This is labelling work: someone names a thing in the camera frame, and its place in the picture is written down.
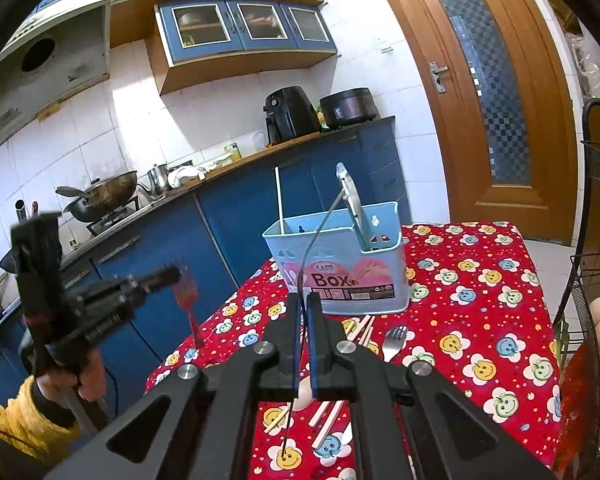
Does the gas stove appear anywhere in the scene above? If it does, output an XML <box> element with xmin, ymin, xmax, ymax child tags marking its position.
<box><xmin>87</xmin><ymin>200</ymin><xmax>153</xmax><ymax>238</ymax></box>

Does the glass-door wall cabinet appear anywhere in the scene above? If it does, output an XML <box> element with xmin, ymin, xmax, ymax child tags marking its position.
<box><xmin>147</xmin><ymin>0</ymin><xmax>338</xmax><ymax>96</ymax></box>

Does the thin dark metal utensil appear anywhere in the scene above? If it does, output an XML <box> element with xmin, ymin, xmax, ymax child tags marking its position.
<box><xmin>282</xmin><ymin>191</ymin><xmax>346</xmax><ymax>463</ymax></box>

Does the range hood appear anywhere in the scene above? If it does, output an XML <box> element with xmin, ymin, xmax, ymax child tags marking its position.
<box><xmin>0</xmin><ymin>0</ymin><xmax>112</xmax><ymax>146</ymax></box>

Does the white cloth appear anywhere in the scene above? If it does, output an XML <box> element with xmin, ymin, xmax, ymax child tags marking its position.
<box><xmin>167</xmin><ymin>165</ymin><xmax>206</xmax><ymax>188</ymax></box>

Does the metal wok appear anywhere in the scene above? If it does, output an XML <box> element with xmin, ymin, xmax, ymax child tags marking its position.
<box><xmin>56</xmin><ymin>170</ymin><xmax>140</xmax><ymax>223</ymax></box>

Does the dark rice cooker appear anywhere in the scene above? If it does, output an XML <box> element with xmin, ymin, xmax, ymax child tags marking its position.
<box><xmin>320</xmin><ymin>87</ymin><xmax>381</xmax><ymax>131</ymax></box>

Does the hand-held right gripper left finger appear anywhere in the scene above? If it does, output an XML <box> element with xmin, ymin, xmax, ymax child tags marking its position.
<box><xmin>45</xmin><ymin>292</ymin><xmax>301</xmax><ymax>480</ymax></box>

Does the bamboo chopstick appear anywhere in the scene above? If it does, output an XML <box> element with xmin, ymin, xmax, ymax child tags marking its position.
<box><xmin>264</xmin><ymin>404</ymin><xmax>292</xmax><ymax>432</ymax></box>
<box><xmin>310</xmin><ymin>314</ymin><xmax>372</xmax><ymax>428</ymax></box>

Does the light blue utensil box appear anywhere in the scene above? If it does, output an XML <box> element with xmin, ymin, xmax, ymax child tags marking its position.
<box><xmin>262</xmin><ymin>201</ymin><xmax>411</xmax><ymax>317</ymax></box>

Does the wooden door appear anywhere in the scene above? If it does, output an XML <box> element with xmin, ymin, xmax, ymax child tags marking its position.
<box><xmin>365</xmin><ymin>0</ymin><xmax>593</xmax><ymax>246</ymax></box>

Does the large steel fork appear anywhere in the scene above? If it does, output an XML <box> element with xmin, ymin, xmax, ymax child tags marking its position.
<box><xmin>172</xmin><ymin>267</ymin><xmax>206</xmax><ymax>350</ymax></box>

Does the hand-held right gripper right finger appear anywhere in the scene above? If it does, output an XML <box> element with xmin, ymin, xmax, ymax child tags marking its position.
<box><xmin>307</xmin><ymin>292</ymin><xmax>556</xmax><ymax>480</ymax></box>

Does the steel table knife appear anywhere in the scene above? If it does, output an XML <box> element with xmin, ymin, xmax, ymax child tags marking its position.
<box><xmin>336</xmin><ymin>162</ymin><xmax>381</xmax><ymax>252</ymax></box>

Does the red printed tablecloth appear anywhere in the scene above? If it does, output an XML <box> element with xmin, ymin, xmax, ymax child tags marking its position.
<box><xmin>145</xmin><ymin>220</ymin><xmax>563</xmax><ymax>480</ymax></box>

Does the person's left hand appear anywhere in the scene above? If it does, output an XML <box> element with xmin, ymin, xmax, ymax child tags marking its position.
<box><xmin>36</xmin><ymin>350</ymin><xmax>108</xmax><ymax>403</ymax></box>

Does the black air fryer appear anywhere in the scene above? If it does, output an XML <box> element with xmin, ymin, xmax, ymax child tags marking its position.
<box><xmin>264</xmin><ymin>86</ymin><xmax>322</xmax><ymax>145</ymax></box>

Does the blue counter cabinet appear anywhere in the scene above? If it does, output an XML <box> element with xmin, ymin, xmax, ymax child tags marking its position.
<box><xmin>0</xmin><ymin>116</ymin><xmax>413</xmax><ymax>411</ymax></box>

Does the black wire rack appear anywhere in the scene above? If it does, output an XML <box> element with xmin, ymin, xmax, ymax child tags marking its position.
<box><xmin>550</xmin><ymin>100</ymin><xmax>600</xmax><ymax>480</ymax></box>

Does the red plastic bag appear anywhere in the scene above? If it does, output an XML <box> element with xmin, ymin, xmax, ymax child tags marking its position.
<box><xmin>555</xmin><ymin>350</ymin><xmax>600</xmax><ymax>480</ymax></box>

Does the slim steel fork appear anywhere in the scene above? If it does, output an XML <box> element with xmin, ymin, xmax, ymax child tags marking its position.
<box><xmin>381</xmin><ymin>325</ymin><xmax>410</xmax><ymax>363</ymax></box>

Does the metal door handle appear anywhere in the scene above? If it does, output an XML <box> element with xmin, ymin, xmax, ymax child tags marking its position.
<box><xmin>428</xmin><ymin>61</ymin><xmax>451</xmax><ymax>93</ymax></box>

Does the white chopstick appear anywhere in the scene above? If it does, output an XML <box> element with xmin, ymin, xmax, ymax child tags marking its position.
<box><xmin>274</xmin><ymin>167</ymin><xmax>284</xmax><ymax>236</ymax></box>
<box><xmin>312</xmin><ymin>315</ymin><xmax>376</xmax><ymax>456</ymax></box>

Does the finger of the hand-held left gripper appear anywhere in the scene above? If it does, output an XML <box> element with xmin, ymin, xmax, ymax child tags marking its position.
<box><xmin>82</xmin><ymin>296</ymin><xmax>148</xmax><ymax>346</ymax></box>
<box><xmin>80</xmin><ymin>266</ymin><xmax>182</xmax><ymax>311</ymax></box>

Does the steel kettle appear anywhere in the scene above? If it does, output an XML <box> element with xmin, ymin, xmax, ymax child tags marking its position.
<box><xmin>147</xmin><ymin>164</ymin><xmax>170</xmax><ymax>193</ymax></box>

